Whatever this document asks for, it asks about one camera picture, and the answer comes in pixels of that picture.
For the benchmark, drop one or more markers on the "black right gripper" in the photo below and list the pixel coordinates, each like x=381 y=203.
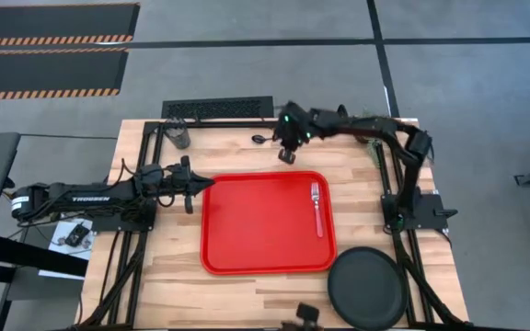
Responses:
x=295 y=126

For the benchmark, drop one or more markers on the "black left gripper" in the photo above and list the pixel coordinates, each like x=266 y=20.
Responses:
x=184 y=181

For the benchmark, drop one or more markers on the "black spoon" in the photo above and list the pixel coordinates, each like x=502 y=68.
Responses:
x=259 y=139

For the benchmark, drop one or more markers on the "red plastic fork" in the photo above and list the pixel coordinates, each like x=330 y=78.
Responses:
x=319 y=220

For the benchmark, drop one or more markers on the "red plastic tray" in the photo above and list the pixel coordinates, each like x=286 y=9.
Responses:
x=265 y=230

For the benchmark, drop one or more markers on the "black round plate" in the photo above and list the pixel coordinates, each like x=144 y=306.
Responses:
x=367 y=289

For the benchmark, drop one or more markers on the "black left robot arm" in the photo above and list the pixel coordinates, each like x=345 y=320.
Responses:
x=85 y=197

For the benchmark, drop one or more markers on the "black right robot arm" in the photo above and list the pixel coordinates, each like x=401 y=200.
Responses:
x=361 y=125

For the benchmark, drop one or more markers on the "dark translucent cup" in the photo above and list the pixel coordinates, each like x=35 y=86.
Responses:
x=180 y=138

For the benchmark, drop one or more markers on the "black floor vent grate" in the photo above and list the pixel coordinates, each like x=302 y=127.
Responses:
x=219 y=108

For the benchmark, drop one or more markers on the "small green potted plant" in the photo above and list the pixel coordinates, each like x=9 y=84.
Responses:
x=377 y=154

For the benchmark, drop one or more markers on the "small black controller device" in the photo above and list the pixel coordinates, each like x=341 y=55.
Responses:
x=77 y=235

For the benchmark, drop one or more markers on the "black box-shaped device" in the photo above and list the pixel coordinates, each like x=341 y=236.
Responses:
x=307 y=312

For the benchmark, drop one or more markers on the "white paper sheet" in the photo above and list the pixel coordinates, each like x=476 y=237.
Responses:
x=53 y=271

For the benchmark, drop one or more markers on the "black desk crossbar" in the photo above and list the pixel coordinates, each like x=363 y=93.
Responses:
x=30 y=255

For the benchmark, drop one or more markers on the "black mat with orange stripes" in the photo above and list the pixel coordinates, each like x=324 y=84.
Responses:
x=44 y=71
x=53 y=20

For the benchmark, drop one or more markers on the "black aluminium table frame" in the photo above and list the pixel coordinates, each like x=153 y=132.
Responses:
x=228 y=124

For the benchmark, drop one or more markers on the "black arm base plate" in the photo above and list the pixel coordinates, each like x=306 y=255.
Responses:
x=118 y=225
x=435 y=209

